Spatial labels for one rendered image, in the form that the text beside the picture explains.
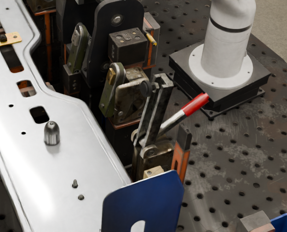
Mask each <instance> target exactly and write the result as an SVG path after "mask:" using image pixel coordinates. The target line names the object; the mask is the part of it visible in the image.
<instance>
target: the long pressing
mask: <svg viewBox="0 0 287 232"><path fill-rule="evenodd" d="M6 8H8V10H7V9H6ZM0 24H1V26H2V28H3V29H4V31H5V33H6V34H8V33H12V32H18V33H19V35H20V36H21V38H22V41H21V42H18V43H13V44H9V45H11V46H12V47H13V49H14V51H15V53H16V55H17V57H18V59H19V61H20V63H21V65H22V67H23V69H24V70H23V71H22V72H18V73H12V72H11V71H10V69H9V67H8V65H7V63H6V61H5V59H4V57H3V55H2V53H1V51H0V177H1V180H2V182H3V185H4V187H5V190H6V192H7V195H8V197H9V200H10V202H11V205H12V207H13V210H14V212H15V215H16V217H17V220H18V223H19V225H20V227H21V230H22V232H99V229H101V221H102V203H103V200H104V198H105V197H106V196H107V195H108V194H109V193H110V192H111V191H113V190H115V189H117V188H119V187H122V186H126V185H128V184H131V183H133V181H132V179H131V178H130V176H129V174H128V173H127V171H126V169H125V168H124V166H123V164H122V162H121V161H120V159H119V157H118V156H117V154H116V152H115V150H114V149H113V147H112V145H111V144H110V142H109V140H108V138H107V137H106V135H105V133H104V132H103V130H102V128H101V127H100V125H99V123H98V121H97V120H96V118H95V116H94V114H93V113H92V111H91V109H90V107H89V106H88V104H87V103H86V102H84V101H83V100H81V99H77V98H74V97H71V96H68V95H64V94H61V93H57V92H55V91H53V90H51V89H50V88H49V87H48V86H47V85H46V83H45V81H44V79H43V77H42V75H41V74H40V72H39V70H38V68H37V66H36V64H35V62H34V61H33V59H32V54H33V52H34V51H35V50H36V48H37V47H38V46H39V45H40V43H41V41H42V37H41V32H40V30H39V28H38V27H37V25H36V23H35V21H34V20H33V18H32V16H31V15H30V13H29V11H28V9H27V7H26V6H25V4H24V2H23V0H0ZM22 81H30V82H31V84H32V86H33V88H34V90H35V92H36V95H34V96H31V97H27V98H26V97H23V96H22V94H21V92H20V90H19V88H18V86H17V84H18V83H19V82H22ZM11 104H12V105H13V107H9V105H11ZM37 107H43V108H44V110H45V112H46V114H47V116H48V118H49V121H55V122H56V123H57V124H58V126H59V129H60V142H59V143H58V144H57V145H47V144H46V143H45V142H44V127H45V124H46V123H47V122H45V123H41V124H38V123H36V122H35V121H34V119H33V117H32V115H31V112H30V110H31V109H33V108H37ZM49 121H48V122H49ZM22 132H26V134H25V135H23V134H22ZM75 179H76V180H77V184H78V187H77V188H73V187H72V185H73V181H74V180H75ZM79 195H83V196H84V199H83V200H79V199H78V196H79Z"/></svg>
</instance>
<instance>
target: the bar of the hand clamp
mask: <svg viewBox="0 0 287 232"><path fill-rule="evenodd" d="M176 86H177V83H176V82H173V81H171V80H169V78H168V77H167V76H166V74H165V73H162V74H157V75H154V77H153V80H152V83H150V82H149V81H148V80H145V81H142V82H141V84H140V92H141V94H142V95H143V96H144V97H147V100H146V104H145V107H144V110H143V114H142V117H141V121H140V124H139V127H138V131H137V134H136V137H135V140H134V146H135V147H136V146H140V144H139V140H140V139H141V138H142V137H144V136H145V139H144V142H143V146H142V149H141V152H140V156H141V155H142V150H143V149H144V148H145V147H147V146H149V145H155V142H156V139H157V136H158V133H159V130H160V127H161V123H162V120H163V117H164V114H165V112H166V108H167V105H168V102H169V99H170V96H171V94H172V90H173V88H174V87H176Z"/></svg>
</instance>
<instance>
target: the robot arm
mask: <svg viewBox="0 0 287 232"><path fill-rule="evenodd" d="M255 13H256V2H255V0H212V4H211V9H210V14H209V19H208V24H207V31H206V36H205V41H204V44H202V45H200V46H198V47H197V48H195V49H194V50H193V52H192V53H191V55H190V57H189V70H190V72H191V74H192V75H193V76H194V78H195V79H196V80H198V81H199V82H200V83H202V84H203V85H205V86H208V87H211V88H214V89H219V90H230V89H235V88H238V87H241V86H243V85H244V84H246V83H247V82H248V81H249V79H250V78H251V75H252V72H253V64H252V61H251V59H250V58H249V56H248V55H247V51H246V48H247V44H248V40H249V36H250V33H251V29H252V25H253V21H254V17H255Z"/></svg>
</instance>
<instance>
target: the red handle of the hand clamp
mask: <svg viewBox="0 0 287 232"><path fill-rule="evenodd" d="M209 98H210V97H209V96H208V94H207V93H205V94H204V93H203V92H202V93H200V94H199V95H198V96H196V97H195V98H194V99H192V100H191V101H190V102H188V103H187V104H186V105H184V106H183V107H182V108H181V110H179V111H178V112H177V113H175V114H174V115H173V116H171V117H170V118H168V119H167V120H166V121H164V122H163V123H162V124H161V127H160V130H159V133H158V136H157V139H159V138H160V137H161V136H162V135H164V134H165V133H166V132H168V131H169V130H170V129H172V128H173V127H174V126H176V125H177V124H179V123H180V122H181V121H182V120H184V119H185V118H186V117H189V116H190V115H192V114H193V113H195V112H196V111H197V110H199V109H200V108H201V107H202V106H204V105H205V104H206V103H208V102H209V100H208V99H209ZM144 139H145V136H144V137H142V138H141V139H140V140H139V144H140V145H141V146H143V143H144ZM157 139H156V140H157Z"/></svg>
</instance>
